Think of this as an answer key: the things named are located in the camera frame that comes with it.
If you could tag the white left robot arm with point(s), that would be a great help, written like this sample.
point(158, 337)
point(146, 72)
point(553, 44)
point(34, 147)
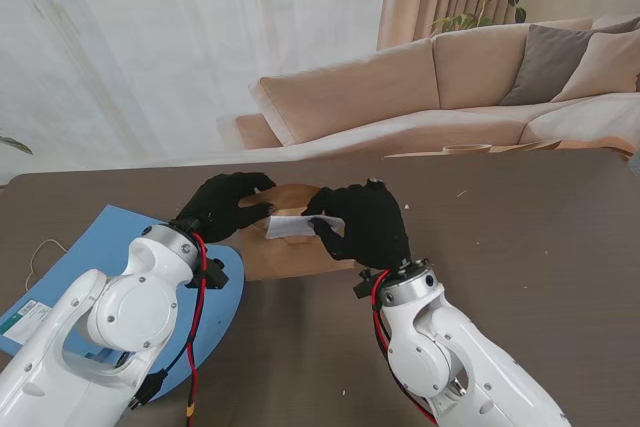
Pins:
point(130, 312)

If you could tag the dark green plant leaf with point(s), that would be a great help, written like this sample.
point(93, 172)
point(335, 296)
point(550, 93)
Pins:
point(17, 144)

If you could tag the grey sofa cushion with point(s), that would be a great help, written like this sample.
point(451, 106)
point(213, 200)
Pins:
point(547, 62)

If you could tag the blue plastic file folder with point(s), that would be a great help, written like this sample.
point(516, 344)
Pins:
point(220, 307)

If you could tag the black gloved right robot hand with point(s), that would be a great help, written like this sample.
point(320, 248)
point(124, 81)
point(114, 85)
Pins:
point(375, 227)

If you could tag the brown cardboard sheet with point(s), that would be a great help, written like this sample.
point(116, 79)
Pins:
point(522, 146)

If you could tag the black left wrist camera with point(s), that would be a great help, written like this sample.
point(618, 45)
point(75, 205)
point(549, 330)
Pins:
point(212, 274)

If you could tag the brown kraft paper envelope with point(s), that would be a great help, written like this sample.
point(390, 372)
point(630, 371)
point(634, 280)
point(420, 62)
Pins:
point(290, 262)

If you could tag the beige sofa cushion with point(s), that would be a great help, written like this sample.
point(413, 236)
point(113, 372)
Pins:
point(602, 67)

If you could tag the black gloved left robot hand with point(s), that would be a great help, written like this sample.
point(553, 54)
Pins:
point(215, 207)

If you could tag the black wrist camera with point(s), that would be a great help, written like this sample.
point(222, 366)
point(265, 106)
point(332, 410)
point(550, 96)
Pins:
point(365, 284)
point(212, 274)

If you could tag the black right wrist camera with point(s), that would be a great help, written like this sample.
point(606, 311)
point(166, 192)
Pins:
point(365, 284)

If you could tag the white lined letter paper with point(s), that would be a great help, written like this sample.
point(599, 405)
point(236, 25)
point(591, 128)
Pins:
point(287, 227)

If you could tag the beige fabric sofa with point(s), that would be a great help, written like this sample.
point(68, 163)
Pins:
point(350, 92)

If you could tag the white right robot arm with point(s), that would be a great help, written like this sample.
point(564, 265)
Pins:
point(440, 342)

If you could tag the white sheer curtain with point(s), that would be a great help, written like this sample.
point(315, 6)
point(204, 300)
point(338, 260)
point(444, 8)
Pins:
point(175, 47)

